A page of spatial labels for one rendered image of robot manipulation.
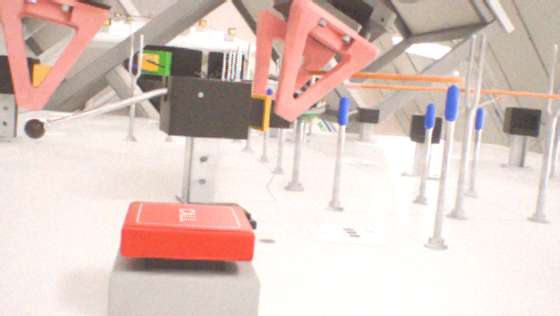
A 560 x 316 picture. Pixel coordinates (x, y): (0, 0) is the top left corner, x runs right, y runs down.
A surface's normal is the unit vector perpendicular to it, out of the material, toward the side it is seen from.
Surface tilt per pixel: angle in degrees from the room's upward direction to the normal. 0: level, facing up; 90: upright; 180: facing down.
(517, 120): 104
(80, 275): 50
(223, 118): 82
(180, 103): 82
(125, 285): 90
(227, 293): 90
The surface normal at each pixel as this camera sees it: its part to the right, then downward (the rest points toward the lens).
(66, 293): 0.08, -0.99
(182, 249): 0.16, 0.13
